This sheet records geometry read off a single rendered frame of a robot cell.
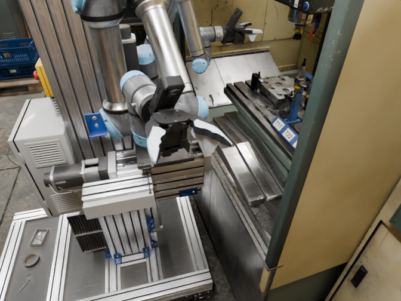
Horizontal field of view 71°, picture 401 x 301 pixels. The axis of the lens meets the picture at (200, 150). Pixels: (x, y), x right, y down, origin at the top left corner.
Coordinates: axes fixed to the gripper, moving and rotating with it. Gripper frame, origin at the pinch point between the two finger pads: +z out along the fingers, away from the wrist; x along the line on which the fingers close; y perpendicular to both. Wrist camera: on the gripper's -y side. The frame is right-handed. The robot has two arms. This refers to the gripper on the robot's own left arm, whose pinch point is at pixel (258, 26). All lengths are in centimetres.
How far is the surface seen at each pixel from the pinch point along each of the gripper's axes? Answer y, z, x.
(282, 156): 59, 5, 40
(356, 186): 26, -2, 95
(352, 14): -30, -27, 96
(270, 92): 46, 20, -10
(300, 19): -0.5, 28.2, -5.3
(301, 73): 19.5, 18.3, 20.9
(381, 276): 73, 19, 108
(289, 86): 46, 36, -14
